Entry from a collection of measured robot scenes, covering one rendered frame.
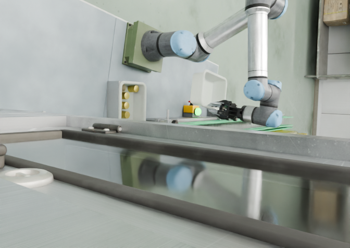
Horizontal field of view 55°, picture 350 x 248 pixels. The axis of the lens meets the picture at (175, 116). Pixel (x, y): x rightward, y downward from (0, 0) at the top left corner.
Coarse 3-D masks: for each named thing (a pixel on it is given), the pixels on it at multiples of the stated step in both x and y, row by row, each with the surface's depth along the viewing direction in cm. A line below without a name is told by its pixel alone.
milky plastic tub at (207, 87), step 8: (200, 72) 155; (208, 72) 155; (192, 80) 157; (200, 80) 153; (208, 80) 168; (216, 80) 169; (224, 80) 168; (192, 88) 156; (200, 88) 153; (208, 88) 168; (216, 88) 171; (224, 88) 168; (192, 96) 155; (200, 96) 151; (208, 96) 169; (216, 96) 170; (224, 96) 168; (200, 104) 154
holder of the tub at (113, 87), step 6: (108, 84) 154; (114, 84) 152; (108, 90) 154; (114, 90) 152; (108, 96) 154; (114, 96) 152; (108, 102) 155; (114, 102) 152; (108, 108) 155; (114, 108) 152; (108, 114) 155; (114, 114) 152
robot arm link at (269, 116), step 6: (258, 108) 141; (264, 108) 137; (270, 108) 136; (276, 108) 137; (252, 114) 141; (258, 114) 139; (264, 114) 137; (270, 114) 136; (276, 114) 135; (252, 120) 141; (258, 120) 139; (264, 120) 137; (270, 120) 136; (276, 120) 135; (270, 126) 137; (276, 126) 136
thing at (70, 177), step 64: (0, 128) 51; (64, 128) 55; (128, 128) 50; (192, 128) 43; (0, 192) 12; (64, 192) 19; (128, 192) 18; (192, 192) 20; (256, 192) 21; (320, 192) 21
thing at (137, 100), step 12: (120, 84) 150; (132, 84) 158; (144, 84) 161; (120, 96) 150; (132, 96) 166; (144, 96) 162; (120, 108) 150; (132, 108) 166; (144, 108) 163; (144, 120) 163
